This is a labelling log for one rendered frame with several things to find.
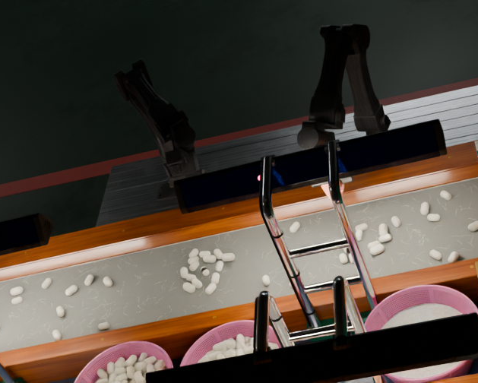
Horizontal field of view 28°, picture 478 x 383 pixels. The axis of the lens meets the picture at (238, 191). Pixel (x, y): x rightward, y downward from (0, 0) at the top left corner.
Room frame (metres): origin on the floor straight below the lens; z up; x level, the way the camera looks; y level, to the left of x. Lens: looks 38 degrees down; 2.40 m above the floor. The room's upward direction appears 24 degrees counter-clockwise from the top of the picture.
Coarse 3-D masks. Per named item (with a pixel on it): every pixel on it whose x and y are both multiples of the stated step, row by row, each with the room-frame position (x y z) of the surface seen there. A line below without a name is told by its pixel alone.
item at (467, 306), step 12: (408, 288) 1.52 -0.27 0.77; (420, 288) 1.51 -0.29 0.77; (432, 288) 1.49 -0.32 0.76; (444, 288) 1.47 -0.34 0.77; (384, 300) 1.51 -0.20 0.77; (396, 300) 1.51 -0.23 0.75; (408, 300) 1.51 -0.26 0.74; (420, 300) 1.50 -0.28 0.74; (432, 300) 1.49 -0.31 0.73; (456, 300) 1.44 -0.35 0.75; (468, 300) 1.41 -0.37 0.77; (372, 312) 1.49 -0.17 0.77; (384, 312) 1.50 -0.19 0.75; (468, 312) 1.41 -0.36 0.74; (372, 324) 1.48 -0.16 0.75; (384, 324) 1.49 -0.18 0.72; (468, 360) 1.28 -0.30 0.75; (444, 372) 1.26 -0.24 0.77; (456, 372) 1.27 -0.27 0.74
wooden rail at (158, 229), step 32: (448, 160) 1.87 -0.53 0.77; (288, 192) 2.02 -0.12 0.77; (320, 192) 1.97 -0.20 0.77; (352, 192) 1.92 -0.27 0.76; (384, 192) 1.88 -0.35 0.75; (128, 224) 2.18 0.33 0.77; (160, 224) 2.12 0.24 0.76; (192, 224) 2.06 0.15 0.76; (224, 224) 2.02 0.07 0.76; (256, 224) 1.98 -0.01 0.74; (0, 256) 2.30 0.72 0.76; (32, 256) 2.23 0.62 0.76; (64, 256) 2.17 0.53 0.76; (96, 256) 2.13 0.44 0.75
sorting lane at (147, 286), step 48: (432, 192) 1.81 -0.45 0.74; (192, 240) 2.03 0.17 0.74; (240, 240) 1.95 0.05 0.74; (288, 240) 1.87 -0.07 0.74; (432, 240) 1.66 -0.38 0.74; (0, 288) 2.19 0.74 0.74; (48, 288) 2.10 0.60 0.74; (96, 288) 2.01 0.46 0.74; (144, 288) 1.93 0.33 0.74; (240, 288) 1.78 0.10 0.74; (288, 288) 1.71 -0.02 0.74; (0, 336) 1.99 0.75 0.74; (48, 336) 1.91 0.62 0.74
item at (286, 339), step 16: (336, 288) 1.26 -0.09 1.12; (256, 304) 1.32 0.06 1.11; (272, 304) 1.34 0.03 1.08; (336, 304) 1.23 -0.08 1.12; (352, 304) 1.29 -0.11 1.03; (256, 320) 1.28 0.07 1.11; (272, 320) 1.34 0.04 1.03; (336, 320) 1.19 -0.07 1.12; (352, 320) 1.30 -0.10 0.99; (256, 336) 1.24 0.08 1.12; (288, 336) 1.34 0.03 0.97; (304, 336) 1.33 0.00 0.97; (320, 336) 1.32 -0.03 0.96; (336, 336) 1.16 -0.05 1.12; (256, 352) 1.20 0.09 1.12
